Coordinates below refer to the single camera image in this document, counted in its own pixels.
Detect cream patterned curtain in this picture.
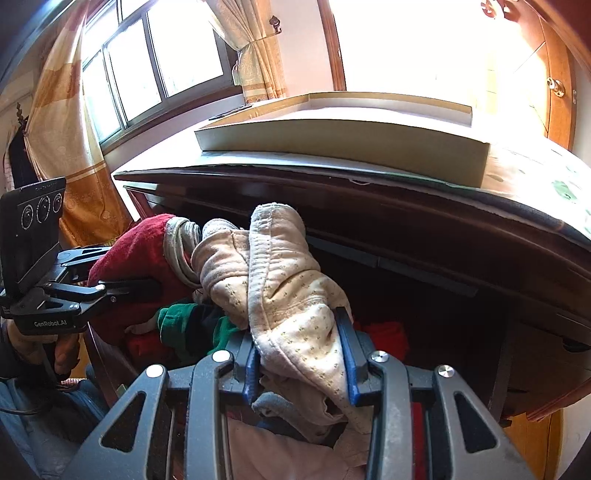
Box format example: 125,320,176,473
203,0,288,106

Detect orange curtain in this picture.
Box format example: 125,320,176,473
22,0,136,251

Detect beige garment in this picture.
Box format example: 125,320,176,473
163,216,205,289

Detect wooden door frame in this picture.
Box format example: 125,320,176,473
318,0,348,92

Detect black flat object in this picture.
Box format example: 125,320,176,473
208,103,253,122

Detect green and black sock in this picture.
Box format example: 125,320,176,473
156,301,243,366

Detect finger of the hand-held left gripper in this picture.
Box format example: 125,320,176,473
55,246,112,282
44,277,162,319

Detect white pink sock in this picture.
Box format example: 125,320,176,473
225,413,370,480

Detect red sock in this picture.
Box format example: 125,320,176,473
355,322,411,366

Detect shallow cardboard box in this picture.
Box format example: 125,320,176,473
194,92,491,188

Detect window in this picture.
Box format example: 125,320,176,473
79,0,237,145

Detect dark wooden drawer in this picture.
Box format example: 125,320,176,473
82,185,513,480

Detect person's left hand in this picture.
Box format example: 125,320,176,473
7,320,80,377

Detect person's leg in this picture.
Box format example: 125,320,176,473
0,364,109,480

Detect red cloth garment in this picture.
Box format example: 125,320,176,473
87,213,197,347

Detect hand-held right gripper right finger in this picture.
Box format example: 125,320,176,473
335,307,541,480

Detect dark wooden desk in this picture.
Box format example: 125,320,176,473
112,164,591,423

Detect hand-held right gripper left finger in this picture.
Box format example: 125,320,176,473
67,330,262,480

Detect light grey sock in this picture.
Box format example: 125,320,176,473
252,391,291,420

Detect wooden door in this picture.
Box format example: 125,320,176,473
480,0,580,153

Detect cream floral underwear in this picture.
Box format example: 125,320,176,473
191,202,372,435

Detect black cable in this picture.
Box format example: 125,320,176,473
0,376,63,416

